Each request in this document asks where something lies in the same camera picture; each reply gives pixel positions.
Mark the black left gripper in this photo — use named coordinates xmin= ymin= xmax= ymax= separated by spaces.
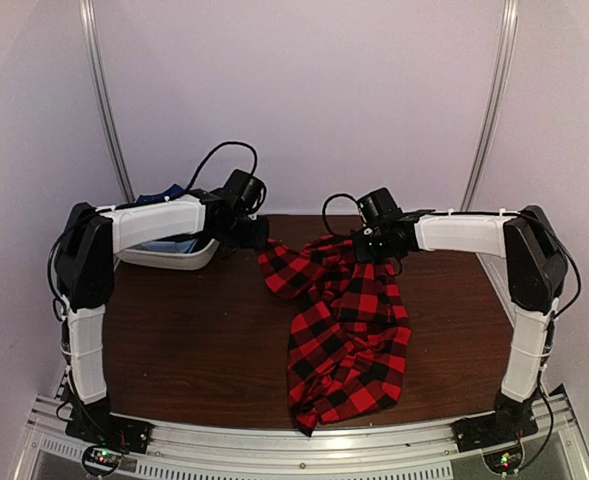
xmin=218 ymin=212 xmax=269 ymax=248

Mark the red black plaid shirt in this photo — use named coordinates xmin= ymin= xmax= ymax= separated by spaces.
xmin=257 ymin=236 xmax=412 ymax=436

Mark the white plastic basin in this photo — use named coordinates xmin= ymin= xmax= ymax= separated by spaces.
xmin=116 ymin=239 xmax=219 ymax=271

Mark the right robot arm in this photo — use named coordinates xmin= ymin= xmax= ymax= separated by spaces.
xmin=353 ymin=199 xmax=569 ymax=442

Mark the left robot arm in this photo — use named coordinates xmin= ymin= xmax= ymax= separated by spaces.
xmin=48 ymin=191 xmax=269 ymax=405

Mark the light blue shirt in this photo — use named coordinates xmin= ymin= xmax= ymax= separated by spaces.
xmin=137 ymin=238 xmax=198 ymax=254

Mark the blue plaid shirt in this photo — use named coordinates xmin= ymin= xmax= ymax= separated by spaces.
xmin=134 ymin=184 xmax=185 ymax=205

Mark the right circuit board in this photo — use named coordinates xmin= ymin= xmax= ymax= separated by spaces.
xmin=483 ymin=447 xmax=524 ymax=475

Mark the circuit board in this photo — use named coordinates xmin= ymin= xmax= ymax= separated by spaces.
xmin=483 ymin=447 xmax=524 ymax=475
xmin=81 ymin=445 xmax=124 ymax=477

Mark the left circuit board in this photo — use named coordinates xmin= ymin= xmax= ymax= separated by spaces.
xmin=81 ymin=445 xmax=124 ymax=477

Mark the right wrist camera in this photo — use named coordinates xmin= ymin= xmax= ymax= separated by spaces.
xmin=357 ymin=187 xmax=403 ymax=224

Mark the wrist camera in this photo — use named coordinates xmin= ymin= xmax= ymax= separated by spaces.
xmin=220 ymin=169 xmax=266 ymax=214
xmin=357 ymin=187 xmax=403 ymax=224

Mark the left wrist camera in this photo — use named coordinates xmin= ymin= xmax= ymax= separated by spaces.
xmin=220 ymin=169 xmax=266 ymax=214

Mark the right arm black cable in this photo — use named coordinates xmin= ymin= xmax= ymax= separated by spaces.
xmin=321 ymin=192 xmax=583 ymax=321

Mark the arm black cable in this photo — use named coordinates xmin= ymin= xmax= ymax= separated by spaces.
xmin=321 ymin=192 xmax=583 ymax=321
xmin=47 ymin=141 xmax=270 ymax=261

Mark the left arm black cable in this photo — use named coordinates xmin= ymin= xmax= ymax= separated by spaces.
xmin=47 ymin=141 xmax=270 ymax=261

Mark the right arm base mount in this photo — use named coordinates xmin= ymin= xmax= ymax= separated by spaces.
xmin=452 ymin=392 xmax=539 ymax=452

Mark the aluminium front rail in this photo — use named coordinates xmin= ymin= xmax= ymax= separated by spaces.
xmin=10 ymin=394 xmax=589 ymax=479

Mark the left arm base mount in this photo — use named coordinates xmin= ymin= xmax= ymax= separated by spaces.
xmin=61 ymin=378 xmax=153 ymax=454

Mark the left aluminium frame post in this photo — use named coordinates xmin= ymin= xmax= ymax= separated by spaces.
xmin=78 ymin=0 xmax=135 ymax=202

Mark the aluminium frame post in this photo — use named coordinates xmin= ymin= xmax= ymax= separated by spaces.
xmin=460 ymin=0 xmax=519 ymax=211
xmin=78 ymin=0 xmax=135 ymax=202

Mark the right aluminium frame post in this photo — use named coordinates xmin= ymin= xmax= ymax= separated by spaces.
xmin=460 ymin=0 xmax=519 ymax=211

